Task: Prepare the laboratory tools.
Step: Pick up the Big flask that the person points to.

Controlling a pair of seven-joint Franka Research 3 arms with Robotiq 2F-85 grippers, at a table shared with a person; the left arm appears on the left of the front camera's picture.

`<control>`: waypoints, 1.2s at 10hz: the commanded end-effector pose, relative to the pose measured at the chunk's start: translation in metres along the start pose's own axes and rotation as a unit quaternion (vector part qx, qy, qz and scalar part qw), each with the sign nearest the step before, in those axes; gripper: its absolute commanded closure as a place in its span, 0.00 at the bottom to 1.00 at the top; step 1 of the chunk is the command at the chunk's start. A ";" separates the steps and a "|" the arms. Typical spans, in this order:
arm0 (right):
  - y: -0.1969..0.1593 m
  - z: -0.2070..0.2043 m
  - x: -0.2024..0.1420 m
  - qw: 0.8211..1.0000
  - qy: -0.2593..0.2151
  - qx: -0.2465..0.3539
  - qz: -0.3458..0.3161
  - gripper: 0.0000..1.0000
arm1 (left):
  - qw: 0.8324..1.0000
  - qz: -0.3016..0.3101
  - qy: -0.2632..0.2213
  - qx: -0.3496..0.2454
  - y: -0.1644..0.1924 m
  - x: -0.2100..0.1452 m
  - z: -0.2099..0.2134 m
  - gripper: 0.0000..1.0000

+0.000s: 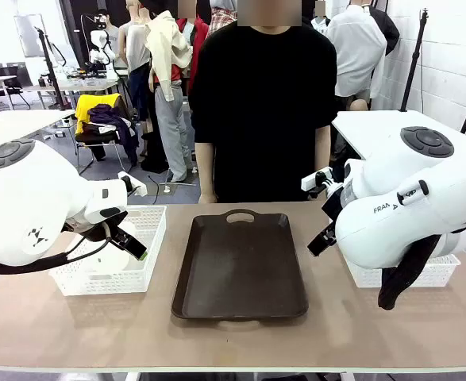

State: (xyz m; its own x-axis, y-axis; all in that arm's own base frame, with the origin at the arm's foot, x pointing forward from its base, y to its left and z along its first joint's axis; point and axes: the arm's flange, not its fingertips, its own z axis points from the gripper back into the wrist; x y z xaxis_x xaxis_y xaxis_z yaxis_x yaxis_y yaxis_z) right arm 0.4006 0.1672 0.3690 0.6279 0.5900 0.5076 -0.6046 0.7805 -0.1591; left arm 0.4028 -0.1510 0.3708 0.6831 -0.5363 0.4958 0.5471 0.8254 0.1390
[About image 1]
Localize mannequin with white shirt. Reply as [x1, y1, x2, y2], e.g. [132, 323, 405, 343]
[323, 0, 388, 112]

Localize metal chair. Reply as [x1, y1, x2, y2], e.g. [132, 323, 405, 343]
[75, 130, 138, 175]

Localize black left arm cable sleeve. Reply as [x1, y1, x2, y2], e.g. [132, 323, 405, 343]
[0, 221, 113, 275]

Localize black office chairs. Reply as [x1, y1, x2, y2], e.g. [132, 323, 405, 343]
[0, 62, 31, 111]

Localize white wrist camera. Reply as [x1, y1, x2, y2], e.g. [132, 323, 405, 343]
[117, 171, 148, 198]
[300, 167, 336, 195]

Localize mannequin with white tank top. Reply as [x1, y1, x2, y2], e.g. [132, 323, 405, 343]
[117, 0, 154, 134]

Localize person's left forearm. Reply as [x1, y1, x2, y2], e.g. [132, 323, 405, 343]
[314, 122, 333, 172]

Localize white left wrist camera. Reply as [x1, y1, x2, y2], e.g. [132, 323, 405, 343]
[117, 171, 148, 198]

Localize white perforated plastic basket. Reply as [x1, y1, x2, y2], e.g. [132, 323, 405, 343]
[345, 253, 462, 289]
[48, 205, 168, 297]

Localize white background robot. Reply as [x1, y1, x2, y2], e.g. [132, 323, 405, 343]
[81, 13, 118, 73]

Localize black hanging jacket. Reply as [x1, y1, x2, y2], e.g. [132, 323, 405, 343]
[369, 3, 400, 56]

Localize mannequin with cream jacket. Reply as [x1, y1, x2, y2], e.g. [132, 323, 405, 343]
[144, 0, 196, 183]

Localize dark brown plastic tray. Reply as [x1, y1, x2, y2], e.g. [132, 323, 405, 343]
[171, 209, 310, 321]

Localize black arm cable sleeve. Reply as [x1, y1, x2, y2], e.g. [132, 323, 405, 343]
[0, 221, 113, 275]
[377, 216, 466, 311]

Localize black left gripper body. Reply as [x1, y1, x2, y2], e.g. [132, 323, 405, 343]
[64, 212, 129, 243]

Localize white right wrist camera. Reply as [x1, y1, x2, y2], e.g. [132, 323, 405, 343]
[300, 167, 336, 195]

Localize person's right forearm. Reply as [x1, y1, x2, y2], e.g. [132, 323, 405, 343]
[194, 141, 218, 195]

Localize person in black shirt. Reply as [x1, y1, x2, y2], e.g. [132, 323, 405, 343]
[188, 0, 339, 204]

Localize yellow garment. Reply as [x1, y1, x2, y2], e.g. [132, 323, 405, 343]
[75, 94, 121, 135]

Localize plaid shirt figure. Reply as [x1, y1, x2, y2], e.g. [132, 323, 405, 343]
[206, 0, 240, 37]

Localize black right arm cable sleeve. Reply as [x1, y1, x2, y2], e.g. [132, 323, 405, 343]
[377, 216, 466, 311]

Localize black tripod stand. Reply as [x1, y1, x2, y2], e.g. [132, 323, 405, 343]
[399, 7, 430, 112]
[33, 25, 73, 110]

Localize person in red jacket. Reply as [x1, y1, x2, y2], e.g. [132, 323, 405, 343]
[176, 0, 210, 96]

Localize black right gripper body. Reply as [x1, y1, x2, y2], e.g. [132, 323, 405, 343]
[320, 190, 347, 223]

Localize whiteboard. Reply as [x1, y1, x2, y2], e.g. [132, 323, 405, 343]
[13, 13, 45, 59]

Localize purple garment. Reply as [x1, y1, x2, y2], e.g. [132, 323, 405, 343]
[87, 103, 139, 164]

